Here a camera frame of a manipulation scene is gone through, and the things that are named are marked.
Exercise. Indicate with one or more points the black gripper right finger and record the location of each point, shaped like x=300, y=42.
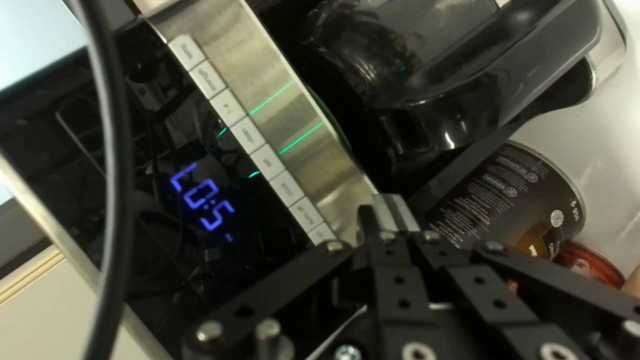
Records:
x=532, y=309

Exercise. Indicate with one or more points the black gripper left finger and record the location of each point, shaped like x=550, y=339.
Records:
x=331, y=302

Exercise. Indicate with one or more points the dark labelled coffee can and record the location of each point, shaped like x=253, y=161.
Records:
x=520, y=198

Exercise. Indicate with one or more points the black steel coffee maker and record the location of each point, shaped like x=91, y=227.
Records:
x=181, y=158

